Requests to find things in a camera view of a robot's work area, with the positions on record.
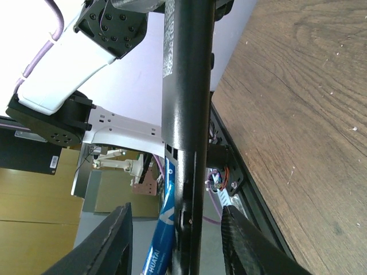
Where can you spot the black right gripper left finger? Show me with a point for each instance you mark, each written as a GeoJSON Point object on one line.
{"type": "Point", "coordinates": [107, 250]}

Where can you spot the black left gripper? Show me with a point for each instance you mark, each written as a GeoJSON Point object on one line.
{"type": "Point", "coordinates": [222, 7]}

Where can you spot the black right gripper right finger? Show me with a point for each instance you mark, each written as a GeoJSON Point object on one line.
{"type": "Point", "coordinates": [247, 251]}

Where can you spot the black remote control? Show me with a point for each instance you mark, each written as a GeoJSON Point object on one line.
{"type": "Point", "coordinates": [187, 49]}

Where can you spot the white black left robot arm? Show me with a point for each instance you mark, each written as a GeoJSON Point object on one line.
{"type": "Point", "coordinates": [49, 101]}

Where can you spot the wooden shelving unit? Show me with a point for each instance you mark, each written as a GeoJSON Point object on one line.
{"type": "Point", "coordinates": [39, 217]}

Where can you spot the light blue slotted cable duct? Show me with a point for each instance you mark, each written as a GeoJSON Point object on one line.
{"type": "Point", "coordinates": [226, 200]}

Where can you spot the black enclosure frame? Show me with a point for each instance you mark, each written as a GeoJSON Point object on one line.
{"type": "Point", "coordinates": [241, 185]}

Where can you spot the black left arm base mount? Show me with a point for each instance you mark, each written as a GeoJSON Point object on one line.
{"type": "Point", "coordinates": [223, 157]}

